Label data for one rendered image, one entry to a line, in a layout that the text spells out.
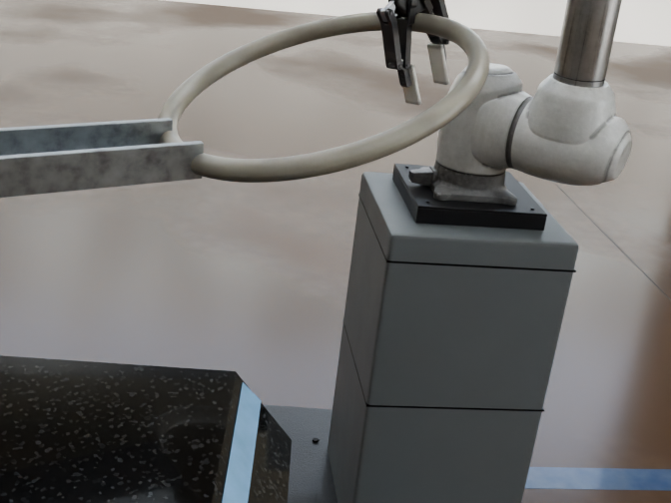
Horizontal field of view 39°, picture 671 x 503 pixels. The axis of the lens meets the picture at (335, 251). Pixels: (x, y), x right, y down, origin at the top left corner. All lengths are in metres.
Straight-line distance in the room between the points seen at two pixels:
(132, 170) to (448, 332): 0.97
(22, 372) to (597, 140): 1.15
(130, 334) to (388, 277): 1.36
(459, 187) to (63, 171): 1.03
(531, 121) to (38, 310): 1.89
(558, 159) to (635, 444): 1.24
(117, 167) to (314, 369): 1.84
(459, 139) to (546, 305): 0.40
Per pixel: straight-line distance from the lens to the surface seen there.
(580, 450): 2.85
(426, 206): 1.97
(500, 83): 2.00
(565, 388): 3.15
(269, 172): 1.20
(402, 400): 2.09
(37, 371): 1.32
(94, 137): 1.34
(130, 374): 1.31
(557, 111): 1.92
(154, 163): 1.26
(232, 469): 1.16
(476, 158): 2.01
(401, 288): 1.95
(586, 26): 1.90
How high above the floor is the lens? 1.49
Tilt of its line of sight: 23 degrees down
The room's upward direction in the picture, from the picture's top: 7 degrees clockwise
